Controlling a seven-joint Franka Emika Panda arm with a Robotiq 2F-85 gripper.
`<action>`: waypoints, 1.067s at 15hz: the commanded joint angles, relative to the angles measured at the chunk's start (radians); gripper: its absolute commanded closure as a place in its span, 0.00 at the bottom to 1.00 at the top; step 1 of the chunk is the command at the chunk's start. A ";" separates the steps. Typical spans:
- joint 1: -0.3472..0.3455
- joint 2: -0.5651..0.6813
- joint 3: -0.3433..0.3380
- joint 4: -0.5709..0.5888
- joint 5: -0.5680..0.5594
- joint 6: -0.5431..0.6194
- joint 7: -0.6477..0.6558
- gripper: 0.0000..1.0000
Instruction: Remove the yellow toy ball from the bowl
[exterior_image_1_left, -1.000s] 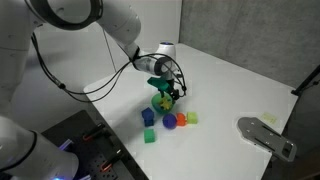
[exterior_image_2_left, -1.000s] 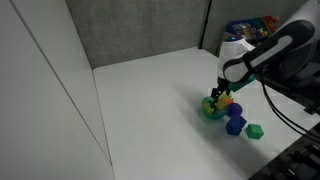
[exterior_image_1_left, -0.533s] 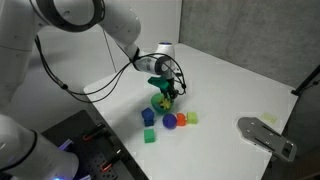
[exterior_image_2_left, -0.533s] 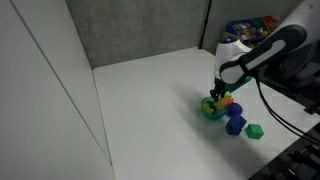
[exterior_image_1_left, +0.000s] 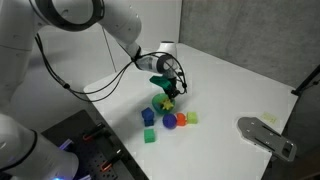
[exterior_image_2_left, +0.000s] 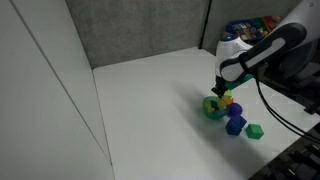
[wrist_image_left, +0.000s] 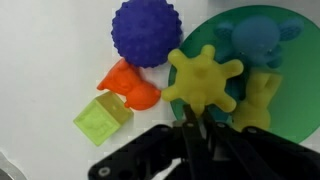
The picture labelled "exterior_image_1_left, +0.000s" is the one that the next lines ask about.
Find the blue pentagon block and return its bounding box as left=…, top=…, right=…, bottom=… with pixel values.
left=140, top=107, right=156, bottom=128

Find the black tripod stand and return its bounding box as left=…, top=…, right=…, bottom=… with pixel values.
left=290, top=63, right=320, bottom=98

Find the light green cube block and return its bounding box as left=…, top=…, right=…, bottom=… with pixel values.
left=186, top=111, right=199, bottom=125

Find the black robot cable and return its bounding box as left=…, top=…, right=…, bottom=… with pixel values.
left=34, top=32, right=189, bottom=103

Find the black perforated base board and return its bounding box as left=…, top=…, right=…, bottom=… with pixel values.
left=40, top=109, right=150, bottom=180

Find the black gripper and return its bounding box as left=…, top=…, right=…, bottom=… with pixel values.
left=164, top=75, right=182, bottom=101

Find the orange and black clamp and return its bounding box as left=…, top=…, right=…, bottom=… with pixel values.
left=100, top=149, right=123, bottom=173
left=82, top=122, right=107, bottom=142

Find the dark green cube block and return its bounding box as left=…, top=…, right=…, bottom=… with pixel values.
left=143, top=128, right=157, bottom=144

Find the yellow spiky toy ball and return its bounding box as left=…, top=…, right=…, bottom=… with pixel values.
left=161, top=98, right=175, bottom=112

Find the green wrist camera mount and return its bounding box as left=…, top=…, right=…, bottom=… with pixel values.
left=149, top=75, right=171, bottom=90

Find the yellow sticky note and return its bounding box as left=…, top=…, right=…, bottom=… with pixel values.
left=260, top=111, right=279, bottom=125

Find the grey metal mounting plate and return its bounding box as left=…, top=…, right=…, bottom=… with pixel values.
left=236, top=116, right=298, bottom=163

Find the purple gear-shaped block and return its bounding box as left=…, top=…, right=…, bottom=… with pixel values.
left=162, top=113, right=178, bottom=130

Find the orange toy block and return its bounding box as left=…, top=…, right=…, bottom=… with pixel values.
left=175, top=112, right=188, bottom=127

